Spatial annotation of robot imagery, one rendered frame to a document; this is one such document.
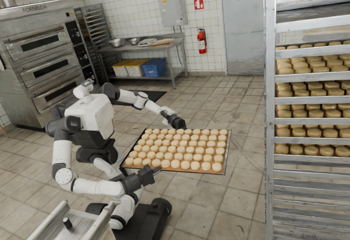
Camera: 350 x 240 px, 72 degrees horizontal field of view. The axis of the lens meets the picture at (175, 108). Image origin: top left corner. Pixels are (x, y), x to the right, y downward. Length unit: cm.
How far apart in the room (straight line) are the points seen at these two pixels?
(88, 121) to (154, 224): 109
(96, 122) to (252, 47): 396
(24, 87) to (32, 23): 105
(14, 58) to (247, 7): 393
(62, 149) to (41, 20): 360
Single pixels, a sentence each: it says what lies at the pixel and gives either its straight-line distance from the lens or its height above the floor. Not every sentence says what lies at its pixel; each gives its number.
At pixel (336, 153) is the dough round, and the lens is 121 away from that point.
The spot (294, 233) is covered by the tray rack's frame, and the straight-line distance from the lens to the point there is 213.
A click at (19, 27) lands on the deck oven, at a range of 454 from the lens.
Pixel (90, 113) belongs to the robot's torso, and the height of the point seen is 130.
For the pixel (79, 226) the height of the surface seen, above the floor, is 84.
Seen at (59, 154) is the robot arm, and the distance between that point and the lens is 137.
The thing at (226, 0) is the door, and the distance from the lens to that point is 494.
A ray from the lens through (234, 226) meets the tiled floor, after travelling 230.
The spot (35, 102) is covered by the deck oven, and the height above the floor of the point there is 59.
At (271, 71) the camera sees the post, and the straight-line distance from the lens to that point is 91.
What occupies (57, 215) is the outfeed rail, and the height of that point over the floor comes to 88.
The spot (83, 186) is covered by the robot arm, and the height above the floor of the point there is 107.
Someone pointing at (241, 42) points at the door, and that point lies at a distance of 500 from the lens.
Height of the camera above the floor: 186
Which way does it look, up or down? 27 degrees down
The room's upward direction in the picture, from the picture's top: 11 degrees counter-clockwise
